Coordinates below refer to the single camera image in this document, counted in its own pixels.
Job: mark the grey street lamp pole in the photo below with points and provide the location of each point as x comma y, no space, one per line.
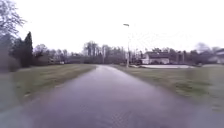
127,50

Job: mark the distant line of trees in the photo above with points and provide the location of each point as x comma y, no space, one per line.
93,53

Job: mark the dark wet asphalt path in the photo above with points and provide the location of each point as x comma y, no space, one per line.
106,96

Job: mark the white house with dark roof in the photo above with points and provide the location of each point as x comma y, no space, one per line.
155,58

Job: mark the pale paved area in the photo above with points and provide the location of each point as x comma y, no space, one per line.
166,66

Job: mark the green grass field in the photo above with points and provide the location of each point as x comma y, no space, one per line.
43,76
180,80

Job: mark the dark conifer tree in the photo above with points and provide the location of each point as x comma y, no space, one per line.
27,50

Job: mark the pale house with grey roof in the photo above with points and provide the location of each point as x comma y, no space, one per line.
220,55

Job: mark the bare tree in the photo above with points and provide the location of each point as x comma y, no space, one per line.
8,20

